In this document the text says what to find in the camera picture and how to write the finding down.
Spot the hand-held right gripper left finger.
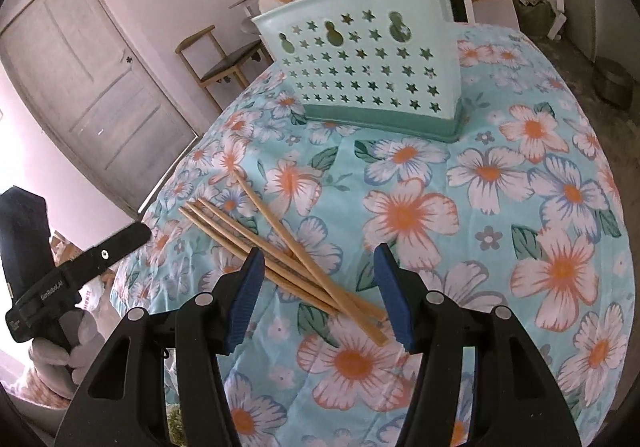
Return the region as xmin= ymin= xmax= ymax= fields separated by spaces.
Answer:
xmin=52 ymin=247 xmax=266 ymax=447

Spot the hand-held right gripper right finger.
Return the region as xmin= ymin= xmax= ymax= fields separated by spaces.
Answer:
xmin=374 ymin=243 xmax=583 ymax=447

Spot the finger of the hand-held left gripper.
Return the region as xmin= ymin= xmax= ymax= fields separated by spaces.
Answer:
xmin=74 ymin=222 xmax=152 ymax=294

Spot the green utensil holder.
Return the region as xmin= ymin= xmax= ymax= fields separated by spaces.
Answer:
xmin=251 ymin=0 xmax=467 ymax=144

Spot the person's left hand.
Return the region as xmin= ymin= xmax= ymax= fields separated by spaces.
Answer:
xmin=27 ymin=308 xmax=107 ymax=400

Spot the floral blanket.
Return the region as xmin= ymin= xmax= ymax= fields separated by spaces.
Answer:
xmin=111 ymin=19 xmax=628 ymax=447

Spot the white panel door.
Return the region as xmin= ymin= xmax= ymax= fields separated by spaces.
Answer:
xmin=0 ymin=0 xmax=198 ymax=220

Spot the wooden chair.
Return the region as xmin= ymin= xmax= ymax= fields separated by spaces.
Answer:
xmin=176 ymin=24 xmax=273 ymax=112

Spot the white box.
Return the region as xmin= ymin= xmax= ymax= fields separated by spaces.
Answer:
xmin=472 ymin=0 xmax=521 ymax=28

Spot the metal pot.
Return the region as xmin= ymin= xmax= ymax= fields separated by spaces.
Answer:
xmin=592 ymin=57 xmax=634 ymax=104

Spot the green bag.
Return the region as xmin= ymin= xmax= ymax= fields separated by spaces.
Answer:
xmin=514 ymin=0 xmax=557 ymax=36

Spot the white leaning board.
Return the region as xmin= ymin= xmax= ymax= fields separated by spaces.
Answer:
xmin=549 ymin=0 xmax=569 ymax=40

